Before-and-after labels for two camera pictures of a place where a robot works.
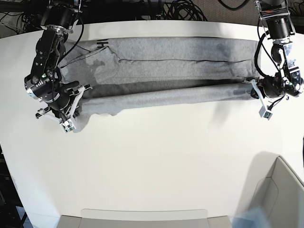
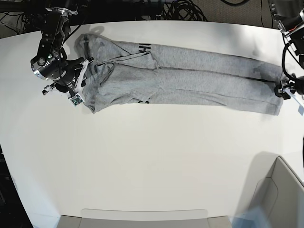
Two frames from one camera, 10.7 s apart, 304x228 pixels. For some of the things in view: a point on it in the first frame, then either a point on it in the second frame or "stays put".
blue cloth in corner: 255,217 stays put
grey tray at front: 175,218 stays put
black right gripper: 273,86 -> 297,86
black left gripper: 48,88 -> 69,75
